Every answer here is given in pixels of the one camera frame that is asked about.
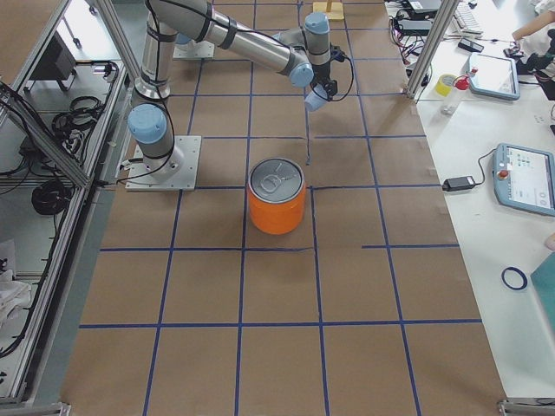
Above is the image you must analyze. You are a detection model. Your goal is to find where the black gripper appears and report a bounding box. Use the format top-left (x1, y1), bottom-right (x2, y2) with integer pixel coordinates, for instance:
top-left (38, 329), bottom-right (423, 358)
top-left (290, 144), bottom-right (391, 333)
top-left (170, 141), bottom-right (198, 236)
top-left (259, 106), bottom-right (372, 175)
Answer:
top-left (312, 62), bottom-right (337, 101)

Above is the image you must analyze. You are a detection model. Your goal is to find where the light blue plastic cup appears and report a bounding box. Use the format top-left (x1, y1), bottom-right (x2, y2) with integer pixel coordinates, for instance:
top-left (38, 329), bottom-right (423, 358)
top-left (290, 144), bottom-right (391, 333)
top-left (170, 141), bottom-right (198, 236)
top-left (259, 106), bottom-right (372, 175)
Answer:
top-left (304, 84), bottom-right (328, 112)

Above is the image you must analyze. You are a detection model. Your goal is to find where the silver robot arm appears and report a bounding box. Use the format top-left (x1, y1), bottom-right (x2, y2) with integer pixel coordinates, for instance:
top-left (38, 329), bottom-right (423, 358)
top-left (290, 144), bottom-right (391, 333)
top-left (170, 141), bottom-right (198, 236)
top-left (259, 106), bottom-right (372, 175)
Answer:
top-left (125, 1), bottom-right (341, 191)

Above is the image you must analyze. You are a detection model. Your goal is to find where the wooden cup rack stand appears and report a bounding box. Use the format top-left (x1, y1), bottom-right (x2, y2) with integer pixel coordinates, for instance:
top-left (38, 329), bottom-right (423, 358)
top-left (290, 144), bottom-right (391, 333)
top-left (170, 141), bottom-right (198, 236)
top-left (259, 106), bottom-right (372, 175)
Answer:
top-left (312, 0), bottom-right (344, 22)

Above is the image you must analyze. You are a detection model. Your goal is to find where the orange can with silver lid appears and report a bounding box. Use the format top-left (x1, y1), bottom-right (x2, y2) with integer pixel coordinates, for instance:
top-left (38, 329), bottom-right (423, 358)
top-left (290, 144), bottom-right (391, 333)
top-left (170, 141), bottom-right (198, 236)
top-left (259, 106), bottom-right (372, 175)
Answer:
top-left (247, 158), bottom-right (306, 235)

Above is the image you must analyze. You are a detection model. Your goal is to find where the yellow tape roll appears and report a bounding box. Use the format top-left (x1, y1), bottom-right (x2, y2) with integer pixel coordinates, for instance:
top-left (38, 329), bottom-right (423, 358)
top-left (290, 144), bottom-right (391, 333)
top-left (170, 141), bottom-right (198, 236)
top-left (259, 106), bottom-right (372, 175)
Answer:
top-left (434, 74), bottom-right (457, 97)

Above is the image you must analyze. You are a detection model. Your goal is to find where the red capped squeeze bottle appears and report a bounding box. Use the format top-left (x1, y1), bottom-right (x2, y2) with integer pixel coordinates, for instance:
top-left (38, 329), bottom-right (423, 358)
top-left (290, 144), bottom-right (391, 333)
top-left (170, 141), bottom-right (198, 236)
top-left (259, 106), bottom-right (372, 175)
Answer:
top-left (441, 75), bottom-right (470, 116)

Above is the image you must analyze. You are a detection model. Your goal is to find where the black smartphone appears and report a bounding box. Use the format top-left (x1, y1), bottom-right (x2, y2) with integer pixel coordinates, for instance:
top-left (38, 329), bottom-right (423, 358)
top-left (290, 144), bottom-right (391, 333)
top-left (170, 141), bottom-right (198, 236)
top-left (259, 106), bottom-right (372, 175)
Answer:
top-left (457, 38), bottom-right (484, 53)

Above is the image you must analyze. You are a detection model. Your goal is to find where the black power adapter brick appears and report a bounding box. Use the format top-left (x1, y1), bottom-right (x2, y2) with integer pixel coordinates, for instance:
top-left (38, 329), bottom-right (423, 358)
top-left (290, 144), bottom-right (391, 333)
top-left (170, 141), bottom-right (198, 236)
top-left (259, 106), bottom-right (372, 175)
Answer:
top-left (441, 176), bottom-right (476, 192)

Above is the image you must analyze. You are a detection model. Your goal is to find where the teach pendant near tape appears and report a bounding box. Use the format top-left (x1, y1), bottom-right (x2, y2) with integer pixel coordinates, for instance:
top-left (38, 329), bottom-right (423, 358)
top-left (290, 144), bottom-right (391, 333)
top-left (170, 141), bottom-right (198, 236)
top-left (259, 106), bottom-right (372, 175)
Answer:
top-left (467, 52), bottom-right (520, 101)

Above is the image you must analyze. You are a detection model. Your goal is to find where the teach pendant far side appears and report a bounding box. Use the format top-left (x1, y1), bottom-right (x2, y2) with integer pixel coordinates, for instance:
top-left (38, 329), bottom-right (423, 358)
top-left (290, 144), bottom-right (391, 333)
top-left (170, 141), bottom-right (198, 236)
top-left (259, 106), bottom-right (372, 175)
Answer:
top-left (493, 143), bottom-right (554, 217)

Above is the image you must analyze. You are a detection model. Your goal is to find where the aluminium frame post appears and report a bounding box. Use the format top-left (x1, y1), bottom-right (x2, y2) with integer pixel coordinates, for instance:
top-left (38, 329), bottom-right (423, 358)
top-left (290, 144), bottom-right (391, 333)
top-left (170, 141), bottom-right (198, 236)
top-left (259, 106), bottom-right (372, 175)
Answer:
top-left (405, 0), bottom-right (459, 99)

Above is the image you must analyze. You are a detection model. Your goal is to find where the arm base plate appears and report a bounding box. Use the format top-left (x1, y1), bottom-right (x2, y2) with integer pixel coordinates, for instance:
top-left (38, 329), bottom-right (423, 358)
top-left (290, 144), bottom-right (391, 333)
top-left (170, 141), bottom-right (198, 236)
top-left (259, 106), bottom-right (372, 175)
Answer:
top-left (125, 135), bottom-right (202, 192)

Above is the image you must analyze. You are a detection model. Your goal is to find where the blue tape ring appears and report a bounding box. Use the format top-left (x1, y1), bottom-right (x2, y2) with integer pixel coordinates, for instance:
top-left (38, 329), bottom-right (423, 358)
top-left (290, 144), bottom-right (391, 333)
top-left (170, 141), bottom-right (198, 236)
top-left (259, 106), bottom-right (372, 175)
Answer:
top-left (501, 267), bottom-right (528, 290)

